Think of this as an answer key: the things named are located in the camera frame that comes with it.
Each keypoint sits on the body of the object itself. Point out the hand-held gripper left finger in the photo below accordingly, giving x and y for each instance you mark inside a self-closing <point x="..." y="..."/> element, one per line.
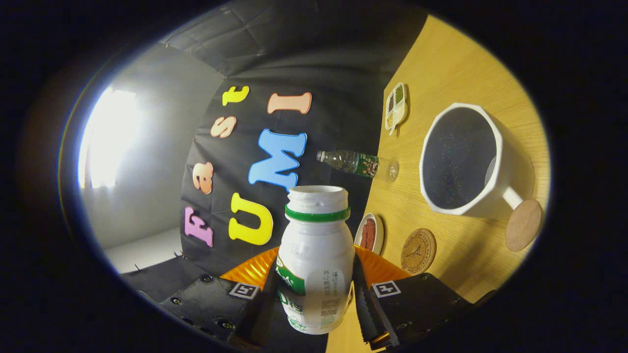
<point x="211" y="306"/>

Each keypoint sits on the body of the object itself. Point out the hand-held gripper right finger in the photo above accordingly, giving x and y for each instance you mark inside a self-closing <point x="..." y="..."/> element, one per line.
<point x="365" y="314"/>

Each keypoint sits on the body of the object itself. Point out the white juice bottle green label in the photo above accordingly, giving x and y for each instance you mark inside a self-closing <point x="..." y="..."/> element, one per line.
<point x="319" y="255"/>

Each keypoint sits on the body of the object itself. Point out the round cork coaster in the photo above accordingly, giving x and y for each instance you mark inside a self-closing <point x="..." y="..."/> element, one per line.
<point x="418" y="251"/>

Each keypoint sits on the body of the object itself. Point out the clear plastic water bottle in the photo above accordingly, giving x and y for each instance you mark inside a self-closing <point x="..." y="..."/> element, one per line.
<point x="358" y="164"/>

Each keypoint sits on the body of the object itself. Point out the red meat slice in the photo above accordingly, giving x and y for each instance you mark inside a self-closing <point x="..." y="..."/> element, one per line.
<point x="370" y="226"/>
<point x="367" y="242"/>

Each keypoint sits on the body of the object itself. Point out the white round plate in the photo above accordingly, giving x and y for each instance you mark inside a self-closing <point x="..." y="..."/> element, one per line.
<point x="380" y="230"/>

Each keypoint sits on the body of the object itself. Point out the white divided dish with beans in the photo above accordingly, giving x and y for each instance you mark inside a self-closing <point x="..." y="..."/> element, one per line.
<point x="401" y="115"/>

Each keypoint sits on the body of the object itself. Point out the black backdrop cloth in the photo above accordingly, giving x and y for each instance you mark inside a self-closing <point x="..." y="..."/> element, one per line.
<point x="294" y="63"/>

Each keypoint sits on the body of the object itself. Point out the wooden table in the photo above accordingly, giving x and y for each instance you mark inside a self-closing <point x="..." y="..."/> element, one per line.
<point x="456" y="63"/>

